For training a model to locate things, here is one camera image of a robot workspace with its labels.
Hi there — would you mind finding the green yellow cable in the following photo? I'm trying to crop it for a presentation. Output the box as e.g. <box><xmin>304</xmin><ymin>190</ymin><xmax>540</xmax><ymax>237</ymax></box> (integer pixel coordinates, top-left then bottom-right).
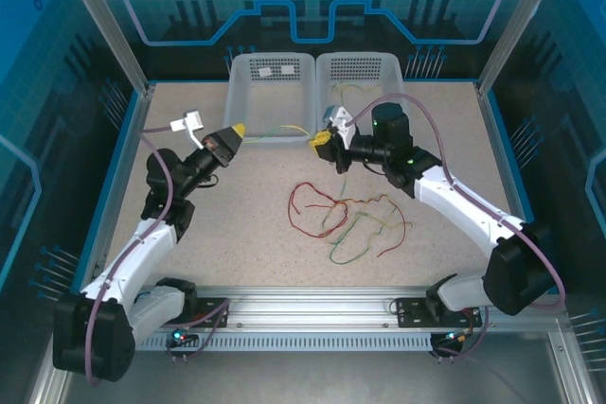
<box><xmin>242</xmin><ymin>123</ymin><xmax>315</xmax><ymax>147</ymax></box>
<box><xmin>330</xmin><ymin>81</ymin><xmax>385</xmax><ymax>105</ymax></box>
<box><xmin>321</xmin><ymin>200</ymin><xmax>409</xmax><ymax>267</ymax></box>
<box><xmin>337</xmin><ymin>170</ymin><xmax>394</xmax><ymax>209</ymax></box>

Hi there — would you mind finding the red cable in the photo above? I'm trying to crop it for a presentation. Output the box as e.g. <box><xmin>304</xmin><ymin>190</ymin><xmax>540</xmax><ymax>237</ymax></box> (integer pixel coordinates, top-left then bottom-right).
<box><xmin>287</xmin><ymin>181</ymin><xmax>409</xmax><ymax>259</ymax></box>

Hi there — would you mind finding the translucent basket with white stickers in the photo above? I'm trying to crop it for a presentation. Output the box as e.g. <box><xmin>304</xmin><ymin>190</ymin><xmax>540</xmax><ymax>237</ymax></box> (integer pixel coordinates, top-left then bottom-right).
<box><xmin>223</xmin><ymin>52</ymin><xmax>317</xmax><ymax>150</ymax></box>

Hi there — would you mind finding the translucent plastic basket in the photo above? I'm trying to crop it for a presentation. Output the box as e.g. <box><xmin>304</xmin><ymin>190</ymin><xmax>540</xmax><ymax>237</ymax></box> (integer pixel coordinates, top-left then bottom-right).
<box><xmin>314</xmin><ymin>51</ymin><xmax>406</xmax><ymax>141</ymax></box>

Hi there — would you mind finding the small circuit board with LEDs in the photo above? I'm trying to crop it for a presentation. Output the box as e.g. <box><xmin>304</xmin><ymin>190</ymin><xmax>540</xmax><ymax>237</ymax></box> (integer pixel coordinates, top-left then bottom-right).
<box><xmin>442</xmin><ymin>328</ymin><xmax>475</xmax><ymax>345</ymax></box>
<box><xmin>166</xmin><ymin>326</ymin><xmax>199</xmax><ymax>349</ymax></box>

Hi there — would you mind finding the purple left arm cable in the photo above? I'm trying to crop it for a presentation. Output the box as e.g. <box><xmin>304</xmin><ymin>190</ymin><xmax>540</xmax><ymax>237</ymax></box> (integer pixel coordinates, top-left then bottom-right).
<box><xmin>82</xmin><ymin>125</ymin><xmax>175</xmax><ymax>389</ymax></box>

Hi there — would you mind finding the aluminium mounting rail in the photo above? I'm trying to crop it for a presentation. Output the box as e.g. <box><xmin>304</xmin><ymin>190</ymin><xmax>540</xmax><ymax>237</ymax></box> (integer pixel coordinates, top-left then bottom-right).
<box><xmin>141</xmin><ymin>284</ymin><xmax>496</xmax><ymax>335</ymax></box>

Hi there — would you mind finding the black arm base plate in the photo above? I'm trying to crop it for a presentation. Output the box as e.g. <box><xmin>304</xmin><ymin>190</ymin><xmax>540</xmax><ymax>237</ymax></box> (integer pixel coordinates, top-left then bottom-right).
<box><xmin>393</xmin><ymin>296</ymin><xmax>480</xmax><ymax>329</ymax></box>
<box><xmin>187</xmin><ymin>296</ymin><xmax>232</xmax><ymax>330</ymax></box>

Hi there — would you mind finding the aluminium frame post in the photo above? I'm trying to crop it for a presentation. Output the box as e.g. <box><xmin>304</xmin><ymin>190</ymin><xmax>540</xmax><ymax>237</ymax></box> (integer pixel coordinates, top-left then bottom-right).
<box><xmin>474</xmin><ymin>0</ymin><xmax>570</xmax><ymax>97</ymax></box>
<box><xmin>51</xmin><ymin>0</ymin><xmax>158</xmax><ymax>96</ymax></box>

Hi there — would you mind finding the grey slotted cable duct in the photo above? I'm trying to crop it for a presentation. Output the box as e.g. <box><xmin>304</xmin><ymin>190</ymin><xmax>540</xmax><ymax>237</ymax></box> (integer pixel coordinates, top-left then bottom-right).
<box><xmin>135</xmin><ymin>331</ymin><xmax>454</xmax><ymax>354</ymax></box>

